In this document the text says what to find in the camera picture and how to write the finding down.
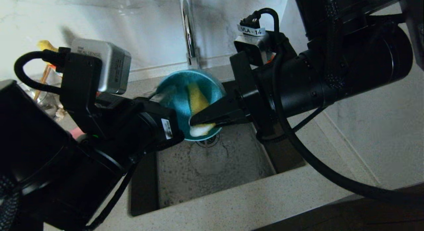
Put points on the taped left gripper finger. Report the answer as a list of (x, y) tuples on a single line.
[(162, 97)]

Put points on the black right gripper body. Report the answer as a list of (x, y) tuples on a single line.
[(281, 85)]

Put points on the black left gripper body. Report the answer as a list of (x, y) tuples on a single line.
[(139, 125)]

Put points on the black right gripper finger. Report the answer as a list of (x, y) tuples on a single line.
[(235, 123), (225, 111)]

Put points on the teal bowl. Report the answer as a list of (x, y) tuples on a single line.
[(175, 101)]

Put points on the yellow green sponge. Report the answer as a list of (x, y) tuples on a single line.
[(197, 98)]

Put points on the chrome faucet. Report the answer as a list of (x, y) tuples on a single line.
[(188, 32)]

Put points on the wooden chopstick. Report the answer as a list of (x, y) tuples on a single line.
[(47, 75), (42, 83)]

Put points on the yellow orange white detergent bottle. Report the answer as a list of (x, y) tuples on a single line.
[(46, 45)]

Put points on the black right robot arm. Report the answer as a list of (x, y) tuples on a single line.
[(364, 42)]

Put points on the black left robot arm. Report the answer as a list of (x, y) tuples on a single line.
[(39, 158)]

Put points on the stainless steel sink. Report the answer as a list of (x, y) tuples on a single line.
[(215, 171)]

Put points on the round metal drain strainer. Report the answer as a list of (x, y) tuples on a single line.
[(207, 143)]

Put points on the pink plate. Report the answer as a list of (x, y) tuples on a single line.
[(75, 133)]

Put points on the clear glass bowl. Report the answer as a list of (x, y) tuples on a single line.
[(49, 101)]

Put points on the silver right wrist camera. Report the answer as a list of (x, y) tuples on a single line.
[(251, 47)]

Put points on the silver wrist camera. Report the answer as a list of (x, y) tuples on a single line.
[(251, 47), (109, 68)]

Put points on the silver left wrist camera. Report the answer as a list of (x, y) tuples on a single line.
[(109, 68)]

